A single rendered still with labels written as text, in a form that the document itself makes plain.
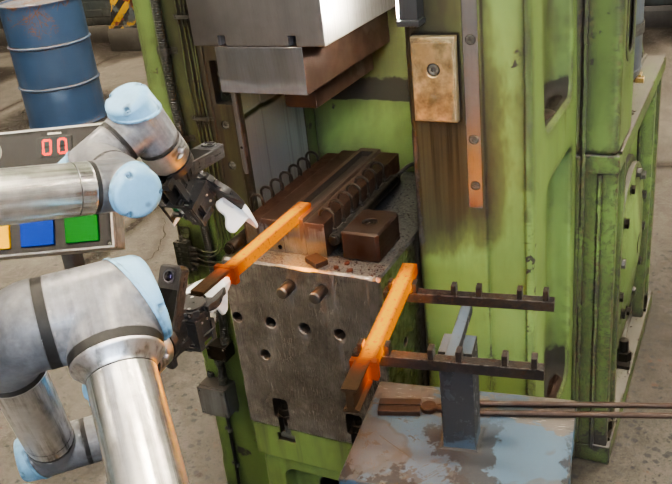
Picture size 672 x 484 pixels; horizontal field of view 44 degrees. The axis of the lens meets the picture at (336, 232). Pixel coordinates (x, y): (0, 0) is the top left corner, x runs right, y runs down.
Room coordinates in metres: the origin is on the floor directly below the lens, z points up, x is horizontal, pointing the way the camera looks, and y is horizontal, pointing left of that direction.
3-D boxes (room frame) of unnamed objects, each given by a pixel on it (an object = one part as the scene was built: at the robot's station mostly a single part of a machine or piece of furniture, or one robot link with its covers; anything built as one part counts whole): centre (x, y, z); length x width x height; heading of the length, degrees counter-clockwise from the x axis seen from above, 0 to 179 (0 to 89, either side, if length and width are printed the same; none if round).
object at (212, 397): (1.91, 0.37, 0.36); 0.09 x 0.07 x 0.12; 61
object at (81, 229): (1.70, 0.55, 1.01); 0.07 x 0.05 x 0.07; 86
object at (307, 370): (1.81, -0.04, 0.69); 0.56 x 0.38 x 0.45; 151
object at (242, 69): (1.82, 0.01, 1.32); 0.42 x 0.20 x 0.10; 151
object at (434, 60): (1.60, -0.23, 1.27); 0.09 x 0.02 x 0.17; 61
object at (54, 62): (6.13, 1.88, 0.44); 0.59 x 0.59 x 0.88
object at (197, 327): (1.26, 0.29, 0.98); 0.12 x 0.08 x 0.09; 151
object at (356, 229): (1.61, -0.07, 0.95); 0.12 x 0.08 x 0.06; 151
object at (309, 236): (1.82, 0.01, 0.96); 0.42 x 0.20 x 0.09; 151
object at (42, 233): (1.71, 0.65, 1.01); 0.07 x 0.05 x 0.07; 86
